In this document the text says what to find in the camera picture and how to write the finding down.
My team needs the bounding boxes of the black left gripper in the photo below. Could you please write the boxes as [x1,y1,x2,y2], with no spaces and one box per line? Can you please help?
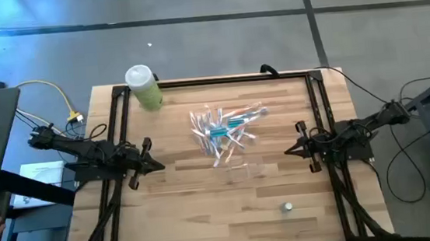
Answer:
[117,135,169,192]

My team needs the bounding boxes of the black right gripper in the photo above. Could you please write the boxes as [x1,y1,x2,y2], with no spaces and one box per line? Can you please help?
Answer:
[281,117,336,176]

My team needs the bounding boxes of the clear plastic bag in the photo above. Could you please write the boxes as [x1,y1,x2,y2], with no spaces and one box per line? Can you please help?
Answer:
[225,161,260,186]

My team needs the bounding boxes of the green disinfecting wipes canister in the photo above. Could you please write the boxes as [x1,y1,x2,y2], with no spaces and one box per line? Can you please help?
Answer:
[123,62,166,114]

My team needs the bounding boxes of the white booklet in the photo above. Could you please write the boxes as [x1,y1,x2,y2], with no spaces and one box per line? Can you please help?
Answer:
[9,159,69,210]

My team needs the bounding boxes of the black desk support beam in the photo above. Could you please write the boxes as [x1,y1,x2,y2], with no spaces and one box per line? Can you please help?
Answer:
[0,162,77,214]

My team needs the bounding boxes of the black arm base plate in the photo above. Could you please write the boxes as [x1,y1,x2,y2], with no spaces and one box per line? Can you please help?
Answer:
[65,157,130,186]
[316,128,376,166]

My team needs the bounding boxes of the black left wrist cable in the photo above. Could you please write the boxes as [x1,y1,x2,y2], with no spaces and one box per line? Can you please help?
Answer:
[86,123,109,141]

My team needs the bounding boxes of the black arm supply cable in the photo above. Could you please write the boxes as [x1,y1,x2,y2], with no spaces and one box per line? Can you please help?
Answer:
[313,61,390,110]

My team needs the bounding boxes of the yellow network cable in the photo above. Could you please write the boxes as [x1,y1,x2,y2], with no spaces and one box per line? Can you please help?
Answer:
[14,75,85,129]

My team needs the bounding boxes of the black cable hook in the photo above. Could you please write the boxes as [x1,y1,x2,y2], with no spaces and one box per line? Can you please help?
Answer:
[259,63,279,79]

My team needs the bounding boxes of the black floor cable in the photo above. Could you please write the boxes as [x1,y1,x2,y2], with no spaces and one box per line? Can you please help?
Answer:
[381,120,430,206]

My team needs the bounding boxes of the black aluminium table frame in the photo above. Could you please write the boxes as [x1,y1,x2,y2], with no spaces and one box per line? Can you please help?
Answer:
[51,61,396,241]

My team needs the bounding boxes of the cream cable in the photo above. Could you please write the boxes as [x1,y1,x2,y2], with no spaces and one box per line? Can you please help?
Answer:
[0,58,63,140]

